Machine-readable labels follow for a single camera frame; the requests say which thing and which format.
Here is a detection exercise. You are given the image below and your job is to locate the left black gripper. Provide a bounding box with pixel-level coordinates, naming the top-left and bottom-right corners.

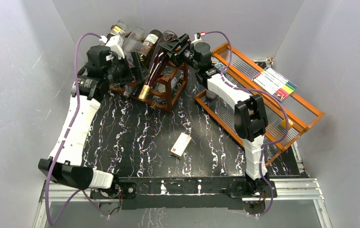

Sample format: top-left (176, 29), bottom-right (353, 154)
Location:
top-left (104, 52), bottom-right (150, 86)

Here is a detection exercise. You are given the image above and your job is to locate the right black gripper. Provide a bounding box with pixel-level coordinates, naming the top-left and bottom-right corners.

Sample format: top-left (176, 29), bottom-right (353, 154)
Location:
top-left (160, 34), bottom-right (200, 71)

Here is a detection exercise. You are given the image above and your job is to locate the dark red wine bottle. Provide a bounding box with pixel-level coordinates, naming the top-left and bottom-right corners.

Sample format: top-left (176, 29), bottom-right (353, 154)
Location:
top-left (138, 30), bottom-right (178, 101)

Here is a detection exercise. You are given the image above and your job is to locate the green wine bottle brown label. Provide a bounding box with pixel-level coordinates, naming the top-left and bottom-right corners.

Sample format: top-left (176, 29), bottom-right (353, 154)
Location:
top-left (137, 29), bottom-right (162, 63)

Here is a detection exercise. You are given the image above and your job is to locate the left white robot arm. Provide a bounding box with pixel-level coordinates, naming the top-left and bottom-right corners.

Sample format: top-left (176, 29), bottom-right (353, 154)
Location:
top-left (38, 46), bottom-right (146, 198)

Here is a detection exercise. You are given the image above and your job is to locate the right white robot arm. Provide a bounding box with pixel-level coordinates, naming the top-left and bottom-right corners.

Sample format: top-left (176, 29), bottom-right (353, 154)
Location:
top-left (159, 34), bottom-right (268, 197)

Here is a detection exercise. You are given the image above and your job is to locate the clear bottle white label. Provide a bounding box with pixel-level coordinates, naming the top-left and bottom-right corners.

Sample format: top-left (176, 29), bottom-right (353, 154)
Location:
top-left (150, 77), bottom-right (179, 111)

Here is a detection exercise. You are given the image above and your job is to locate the brown wooden wine rack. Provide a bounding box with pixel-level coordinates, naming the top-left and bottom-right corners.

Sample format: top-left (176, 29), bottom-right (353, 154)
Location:
top-left (110, 61), bottom-right (189, 113)

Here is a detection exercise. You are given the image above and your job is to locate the clear empty glass bottle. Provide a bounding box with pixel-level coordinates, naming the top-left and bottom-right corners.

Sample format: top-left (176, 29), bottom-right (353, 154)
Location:
top-left (122, 27), bottom-right (145, 55)

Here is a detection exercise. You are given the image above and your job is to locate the clear bottle gold label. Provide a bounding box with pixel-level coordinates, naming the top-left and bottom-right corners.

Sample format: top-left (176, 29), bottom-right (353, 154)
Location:
top-left (106, 19), bottom-right (129, 39)

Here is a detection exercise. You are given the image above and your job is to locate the blue lidded jar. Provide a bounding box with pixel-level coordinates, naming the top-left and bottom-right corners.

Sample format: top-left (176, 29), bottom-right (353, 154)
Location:
top-left (214, 62), bottom-right (226, 74)

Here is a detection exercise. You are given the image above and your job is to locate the small grey capped jar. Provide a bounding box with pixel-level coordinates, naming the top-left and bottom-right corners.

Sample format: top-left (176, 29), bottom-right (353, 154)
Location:
top-left (206, 90), bottom-right (217, 100)

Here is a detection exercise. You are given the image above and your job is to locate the white rectangular box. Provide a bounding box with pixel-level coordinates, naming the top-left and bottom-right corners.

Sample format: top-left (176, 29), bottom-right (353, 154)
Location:
top-left (170, 133), bottom-right (191, 159)

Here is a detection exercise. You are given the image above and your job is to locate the pack of coloured markers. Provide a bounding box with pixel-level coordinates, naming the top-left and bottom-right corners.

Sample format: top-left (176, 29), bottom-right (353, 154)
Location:
top-left (253, 66), bottom-right (298, 101)

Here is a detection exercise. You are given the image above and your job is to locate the orange tiered display shelf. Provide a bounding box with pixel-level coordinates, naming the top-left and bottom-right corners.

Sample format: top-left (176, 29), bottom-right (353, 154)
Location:
top-left (212, 43), bottom-right (325, 166)

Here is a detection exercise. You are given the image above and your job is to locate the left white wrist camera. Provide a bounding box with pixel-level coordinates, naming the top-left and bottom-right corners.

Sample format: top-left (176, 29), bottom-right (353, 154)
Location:
top-left (99, 35), bottom-right (125, 60)

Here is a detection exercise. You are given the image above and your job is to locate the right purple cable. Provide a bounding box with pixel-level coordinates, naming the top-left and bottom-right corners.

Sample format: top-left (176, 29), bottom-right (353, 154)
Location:
top-left (203, 30), bottom-right (291, 217)

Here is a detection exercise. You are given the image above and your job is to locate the purple cable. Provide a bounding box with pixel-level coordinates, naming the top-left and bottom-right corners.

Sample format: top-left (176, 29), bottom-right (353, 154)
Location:
top-left (203, 30), bottom-right (291, 217)
top-left (45, 32), bottom-right (112, 227)

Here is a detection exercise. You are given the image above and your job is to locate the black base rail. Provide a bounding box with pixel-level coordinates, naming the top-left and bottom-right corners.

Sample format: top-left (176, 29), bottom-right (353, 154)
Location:
top-left (91, 176), bottom-right (278, 212)

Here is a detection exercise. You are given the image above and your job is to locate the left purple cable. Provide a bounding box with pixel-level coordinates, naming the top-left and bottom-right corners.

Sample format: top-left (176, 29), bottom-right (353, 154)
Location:
top-left (45, 32), bottom-right (112, 227)

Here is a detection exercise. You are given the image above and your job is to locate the aluminium frame rail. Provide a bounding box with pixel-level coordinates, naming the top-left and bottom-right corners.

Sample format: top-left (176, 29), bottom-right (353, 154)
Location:
top-left (33, 176), bottom-right (331, 228)

